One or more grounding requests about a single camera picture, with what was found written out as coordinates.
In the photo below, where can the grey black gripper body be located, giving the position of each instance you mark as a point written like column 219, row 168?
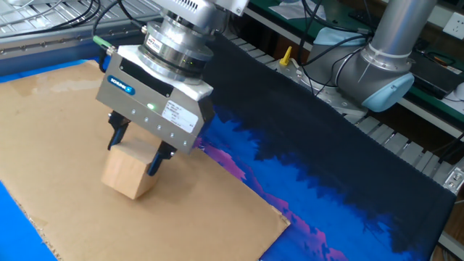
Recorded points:
column 145, row 105

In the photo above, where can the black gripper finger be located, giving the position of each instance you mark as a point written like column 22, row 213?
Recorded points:
column 159, row 161
column 117, row 130

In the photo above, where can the large wooden block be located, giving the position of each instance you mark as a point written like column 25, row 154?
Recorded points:
column 127, row 174

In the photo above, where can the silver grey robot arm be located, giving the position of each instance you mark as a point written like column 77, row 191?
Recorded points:
column 391, row 36

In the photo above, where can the brown cardboard sheet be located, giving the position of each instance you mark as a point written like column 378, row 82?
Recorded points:
column 54, row 145

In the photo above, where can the yellow cone object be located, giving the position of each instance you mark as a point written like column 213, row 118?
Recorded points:
column 286, row 56

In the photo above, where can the blue landscape print cloth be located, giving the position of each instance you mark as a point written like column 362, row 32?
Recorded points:
column 326, row 217

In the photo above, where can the white paper sheet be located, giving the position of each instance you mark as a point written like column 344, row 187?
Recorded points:
column 293, row 9

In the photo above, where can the light blue face mask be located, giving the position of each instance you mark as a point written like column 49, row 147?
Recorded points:
column 337, row 36

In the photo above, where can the black flat device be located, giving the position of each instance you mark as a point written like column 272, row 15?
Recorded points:
column 435, row 78

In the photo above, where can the grey aluminium side rail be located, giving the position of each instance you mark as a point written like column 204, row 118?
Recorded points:
column 54, row 45

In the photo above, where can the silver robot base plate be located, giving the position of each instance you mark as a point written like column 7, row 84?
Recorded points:
column 337, row 99

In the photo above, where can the metal corner bracket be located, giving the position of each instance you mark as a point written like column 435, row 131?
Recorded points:
column 456, row 179

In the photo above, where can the white wall socket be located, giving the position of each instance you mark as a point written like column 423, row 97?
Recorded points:
column 454, row 26

